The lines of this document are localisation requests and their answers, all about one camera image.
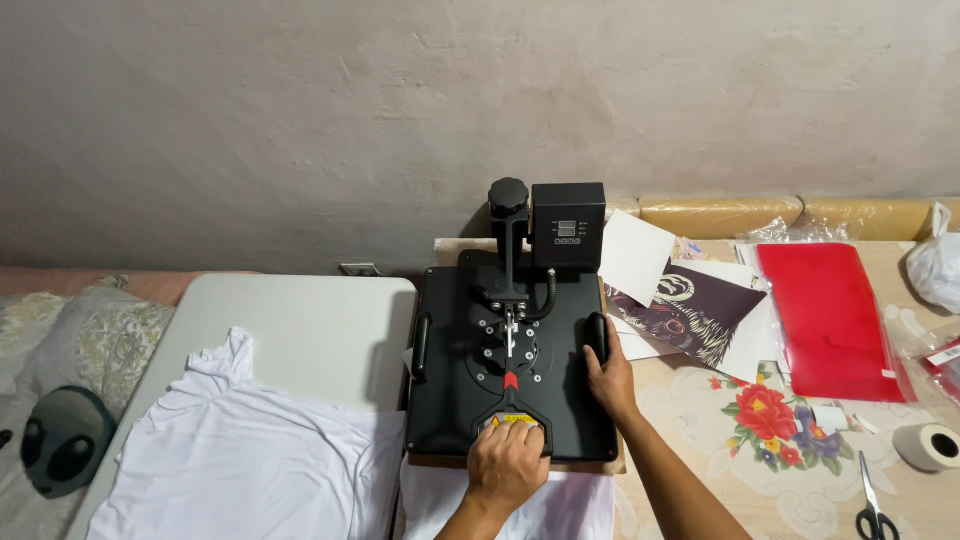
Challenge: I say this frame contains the person's right hand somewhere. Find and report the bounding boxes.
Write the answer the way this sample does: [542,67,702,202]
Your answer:
[582,317,640,425]

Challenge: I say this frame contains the person's left hand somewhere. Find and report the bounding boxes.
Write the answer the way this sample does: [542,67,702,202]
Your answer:
[466,420,552,519]

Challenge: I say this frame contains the black heat press machine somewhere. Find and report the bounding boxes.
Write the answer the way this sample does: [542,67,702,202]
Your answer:
[405,177,620,462]

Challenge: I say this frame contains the white t-shirt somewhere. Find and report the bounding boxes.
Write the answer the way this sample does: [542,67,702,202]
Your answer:
[86,326,408,540]
[401,456,618,540]

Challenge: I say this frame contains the blank white paper sheet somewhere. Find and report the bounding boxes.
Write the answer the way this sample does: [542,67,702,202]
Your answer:
[597,209,678,309]

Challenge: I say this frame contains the dark printed transfer sheet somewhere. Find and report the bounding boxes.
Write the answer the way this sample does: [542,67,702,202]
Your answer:
[604,258,769,370]

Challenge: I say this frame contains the white folding table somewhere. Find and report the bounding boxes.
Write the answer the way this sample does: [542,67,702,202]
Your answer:
[66,273,419,540]

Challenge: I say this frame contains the beige floral tablecloth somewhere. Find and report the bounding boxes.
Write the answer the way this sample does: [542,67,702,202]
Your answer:
[606,238,960,540]

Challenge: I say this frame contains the tan wrapped cushion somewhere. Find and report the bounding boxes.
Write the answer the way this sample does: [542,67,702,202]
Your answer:
[639,195,805,241]
[801,196,960,243]

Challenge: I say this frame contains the small white paper scrap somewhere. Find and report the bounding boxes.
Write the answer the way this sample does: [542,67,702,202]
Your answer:
[811,405,850,433]

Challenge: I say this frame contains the red vinyl sheet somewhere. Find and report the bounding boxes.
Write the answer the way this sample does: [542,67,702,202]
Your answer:
[754,242,910,405]

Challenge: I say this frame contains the clear plastic bag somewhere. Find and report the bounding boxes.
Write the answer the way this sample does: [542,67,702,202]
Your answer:
[742,216,852,246]

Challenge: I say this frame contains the white tape roll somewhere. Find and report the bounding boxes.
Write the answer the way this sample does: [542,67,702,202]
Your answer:
[892,423,960,474]

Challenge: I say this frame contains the pale floral pillow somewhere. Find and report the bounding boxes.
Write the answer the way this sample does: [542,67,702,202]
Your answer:
[0,276,175,421]

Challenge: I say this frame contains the red packet in plastic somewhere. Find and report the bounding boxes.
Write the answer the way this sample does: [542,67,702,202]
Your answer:
[921,337,960,402]

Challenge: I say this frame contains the grey alien face pillow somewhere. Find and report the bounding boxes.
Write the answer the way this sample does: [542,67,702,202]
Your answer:
[20,385,118,501]

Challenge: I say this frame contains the white plastic bag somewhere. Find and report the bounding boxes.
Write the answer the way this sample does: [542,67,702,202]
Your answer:
[904,202,960,315]

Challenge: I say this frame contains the black handled scissors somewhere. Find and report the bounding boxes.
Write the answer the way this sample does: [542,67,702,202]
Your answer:
[855,450,901,540]

